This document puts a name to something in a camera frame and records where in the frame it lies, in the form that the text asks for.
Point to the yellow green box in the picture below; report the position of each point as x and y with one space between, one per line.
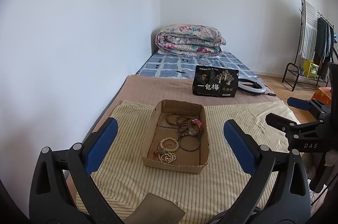
311 69

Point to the orange covered low table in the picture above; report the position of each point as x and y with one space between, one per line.
323 94

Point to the blue checkered bed sheet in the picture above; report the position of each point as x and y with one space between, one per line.
183 67

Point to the white ring light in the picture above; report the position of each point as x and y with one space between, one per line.
251 86

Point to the folded floral quilt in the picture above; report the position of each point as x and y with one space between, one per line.
189 40

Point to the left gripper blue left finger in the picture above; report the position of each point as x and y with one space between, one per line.
98 144

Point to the dark thin bangle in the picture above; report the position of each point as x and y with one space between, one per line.
189 143

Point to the long brown bead mala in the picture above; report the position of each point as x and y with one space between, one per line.
183 124

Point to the bed with brown blanket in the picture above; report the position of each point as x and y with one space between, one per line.
124 180

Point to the red strap wristwatch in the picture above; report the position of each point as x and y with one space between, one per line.
194 127

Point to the black snack bag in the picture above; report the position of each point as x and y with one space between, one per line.
215 82

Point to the black clothes rack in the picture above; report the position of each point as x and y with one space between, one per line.
293 75

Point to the striped hanging towel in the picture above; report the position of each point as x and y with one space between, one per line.
308 31

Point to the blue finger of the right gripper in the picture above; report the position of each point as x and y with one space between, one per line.
291 128
316 108

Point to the open brown cardboard box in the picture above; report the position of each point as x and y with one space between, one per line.
160 147

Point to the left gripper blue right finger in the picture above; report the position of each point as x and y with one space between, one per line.
243 146

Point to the dark hanging clothes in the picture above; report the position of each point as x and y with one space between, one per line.
323 47

